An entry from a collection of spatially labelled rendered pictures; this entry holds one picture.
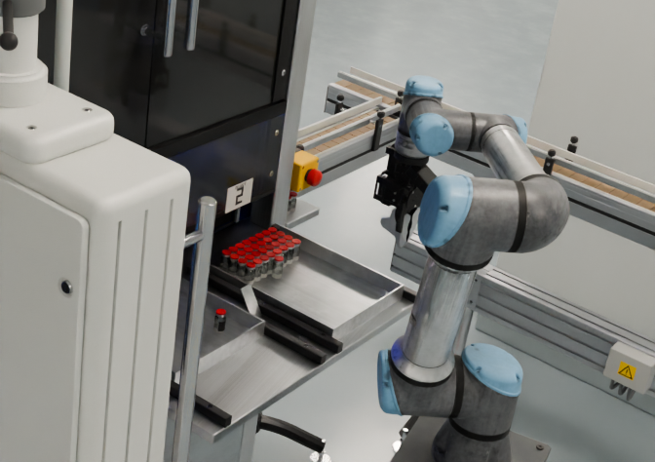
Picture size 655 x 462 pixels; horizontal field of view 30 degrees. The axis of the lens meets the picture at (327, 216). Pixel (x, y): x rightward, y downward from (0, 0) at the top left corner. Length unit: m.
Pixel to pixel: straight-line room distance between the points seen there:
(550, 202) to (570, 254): 2.08
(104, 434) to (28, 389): 0.11
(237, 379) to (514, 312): 1.34
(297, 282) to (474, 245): 0.78
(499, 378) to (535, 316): 1.25
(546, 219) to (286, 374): 0.66
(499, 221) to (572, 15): 1.96
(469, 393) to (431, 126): 0.49
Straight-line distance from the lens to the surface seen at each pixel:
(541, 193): 1.95
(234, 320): 2.48
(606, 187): 3.26
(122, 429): 1.66
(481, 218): 1.91
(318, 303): 2.57
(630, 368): 3.32
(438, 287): 2.02
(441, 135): 2.26
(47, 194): 1.49
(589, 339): 3.40
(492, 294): 3.49
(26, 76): 1.57
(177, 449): 1.83
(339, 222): 4.82
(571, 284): 4.07
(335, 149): 3.15
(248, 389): 2.29
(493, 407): 2.24
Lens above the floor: 2.22
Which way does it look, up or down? 27 degrees down
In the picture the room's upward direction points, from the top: 9 degrees clockwise
